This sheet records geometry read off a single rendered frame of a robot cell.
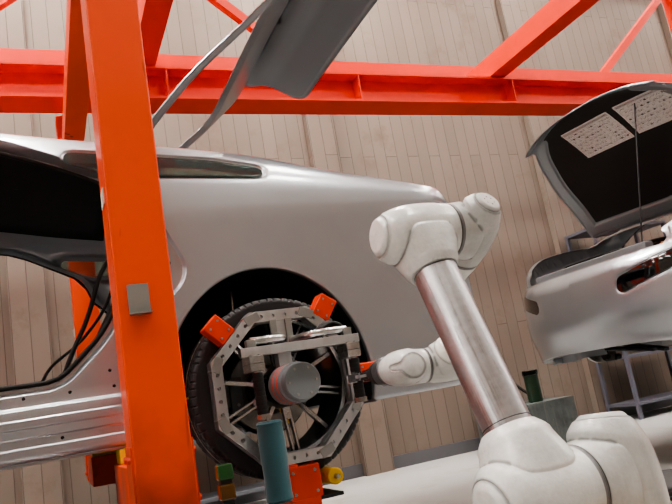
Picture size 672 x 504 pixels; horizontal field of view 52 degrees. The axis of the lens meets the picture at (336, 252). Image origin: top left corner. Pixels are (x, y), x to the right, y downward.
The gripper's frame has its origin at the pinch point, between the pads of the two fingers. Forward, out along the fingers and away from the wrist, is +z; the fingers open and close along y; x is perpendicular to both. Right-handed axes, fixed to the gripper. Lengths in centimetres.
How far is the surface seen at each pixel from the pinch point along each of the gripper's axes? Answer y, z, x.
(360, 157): 236, 419, 242
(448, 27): 390, 420, 410
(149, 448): -72, -16, -10
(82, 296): -69, 258, 87
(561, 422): 341, 321, -63
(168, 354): -64, -16, 15
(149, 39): -17, 196, 240
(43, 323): -93, 408, 96
